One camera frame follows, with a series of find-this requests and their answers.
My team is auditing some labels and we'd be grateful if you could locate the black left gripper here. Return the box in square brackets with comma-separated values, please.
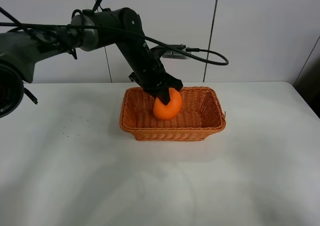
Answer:
[129, 59, 182, 105]

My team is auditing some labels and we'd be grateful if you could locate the orange with stem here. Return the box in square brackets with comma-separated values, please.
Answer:
[153, 88, 183, 120]

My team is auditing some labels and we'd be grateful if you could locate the orange wicker basket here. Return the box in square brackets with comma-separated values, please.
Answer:
[119, 87, 226, 141]

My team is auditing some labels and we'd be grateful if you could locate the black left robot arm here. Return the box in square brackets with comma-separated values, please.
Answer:
[0, 8, 183, 117]

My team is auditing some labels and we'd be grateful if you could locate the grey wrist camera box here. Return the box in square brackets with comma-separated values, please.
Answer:
[151, 44, 189, 60]

